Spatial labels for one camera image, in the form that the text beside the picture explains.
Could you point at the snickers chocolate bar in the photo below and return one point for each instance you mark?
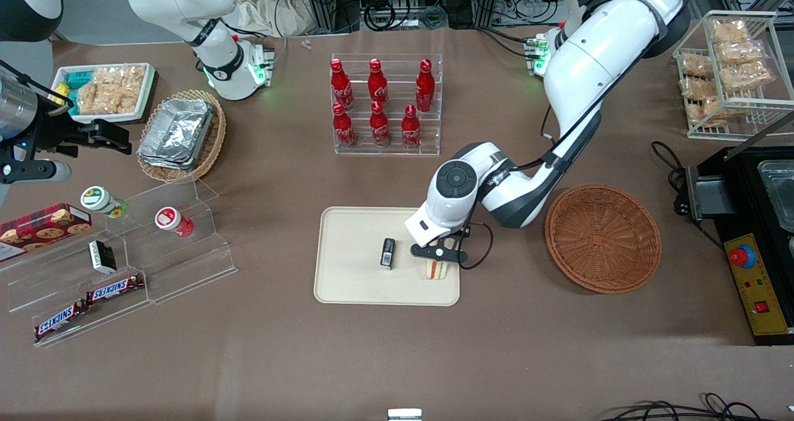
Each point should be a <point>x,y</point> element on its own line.
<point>115,289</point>
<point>59,322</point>

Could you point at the round brown wicker basket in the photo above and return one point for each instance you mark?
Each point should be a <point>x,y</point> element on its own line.
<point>602,241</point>

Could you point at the white rectangular snack tray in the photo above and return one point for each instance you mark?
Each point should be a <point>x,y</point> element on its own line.
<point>146,95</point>

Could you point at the beige cloth bag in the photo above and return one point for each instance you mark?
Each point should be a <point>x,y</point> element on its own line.
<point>260,8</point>

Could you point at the oval light wicker basket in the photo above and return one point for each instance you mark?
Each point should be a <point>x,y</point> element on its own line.
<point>214,142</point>

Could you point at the crispy snack bag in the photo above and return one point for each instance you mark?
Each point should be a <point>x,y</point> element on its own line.
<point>729,31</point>
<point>707,108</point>
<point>698,66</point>
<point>741,54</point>
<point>700,88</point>
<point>747,77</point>

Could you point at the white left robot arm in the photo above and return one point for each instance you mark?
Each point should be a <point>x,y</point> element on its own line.
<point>595,61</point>

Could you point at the silver device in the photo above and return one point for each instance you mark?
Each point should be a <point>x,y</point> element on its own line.
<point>404,415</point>

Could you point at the yellow emergency stop box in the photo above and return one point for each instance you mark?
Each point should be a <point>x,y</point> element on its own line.
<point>760,284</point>

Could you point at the black appliance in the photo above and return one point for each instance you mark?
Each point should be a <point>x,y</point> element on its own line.
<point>744,179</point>

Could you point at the small black white box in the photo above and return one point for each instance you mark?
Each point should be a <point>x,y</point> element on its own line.
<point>101,257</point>

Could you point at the clear acrylic bottle rack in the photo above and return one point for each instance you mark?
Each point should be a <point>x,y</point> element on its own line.
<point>397,151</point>

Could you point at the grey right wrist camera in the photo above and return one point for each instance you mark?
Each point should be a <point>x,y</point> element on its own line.
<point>37,172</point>

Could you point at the red cola bottle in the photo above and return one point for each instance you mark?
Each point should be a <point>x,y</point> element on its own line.
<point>425,87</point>
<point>377,86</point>
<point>379,128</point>
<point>340,86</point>
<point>410,131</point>
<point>343,129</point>

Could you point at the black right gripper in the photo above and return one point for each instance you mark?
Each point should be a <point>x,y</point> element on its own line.
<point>54,133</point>

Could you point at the green sunflower lid cup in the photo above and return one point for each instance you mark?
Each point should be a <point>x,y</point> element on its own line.
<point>99,199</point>

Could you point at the steel pan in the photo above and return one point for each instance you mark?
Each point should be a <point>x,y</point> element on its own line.
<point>778,191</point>

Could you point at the red cookie box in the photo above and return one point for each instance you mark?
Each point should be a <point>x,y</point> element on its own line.
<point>43,229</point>

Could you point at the yellow snack packet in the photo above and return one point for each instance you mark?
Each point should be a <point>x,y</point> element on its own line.
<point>61,93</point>

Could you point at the triangular sandwich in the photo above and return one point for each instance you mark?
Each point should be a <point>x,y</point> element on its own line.
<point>435,272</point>

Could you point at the beige plastic tray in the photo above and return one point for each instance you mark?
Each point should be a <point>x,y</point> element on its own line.
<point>353,266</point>

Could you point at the clear bag of crackers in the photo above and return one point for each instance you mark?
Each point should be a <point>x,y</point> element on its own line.
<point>93,98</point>
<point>127,86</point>

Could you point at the clear acrylic stepped stand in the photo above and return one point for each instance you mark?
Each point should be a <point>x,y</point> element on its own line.
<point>186,266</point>

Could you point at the aluminium foil container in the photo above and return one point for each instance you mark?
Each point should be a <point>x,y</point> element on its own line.
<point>177,132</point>

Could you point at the teal snack box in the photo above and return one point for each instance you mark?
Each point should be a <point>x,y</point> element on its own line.
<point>77,79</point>

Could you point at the red lid cup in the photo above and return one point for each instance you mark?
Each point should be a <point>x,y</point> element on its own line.
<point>170,219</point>

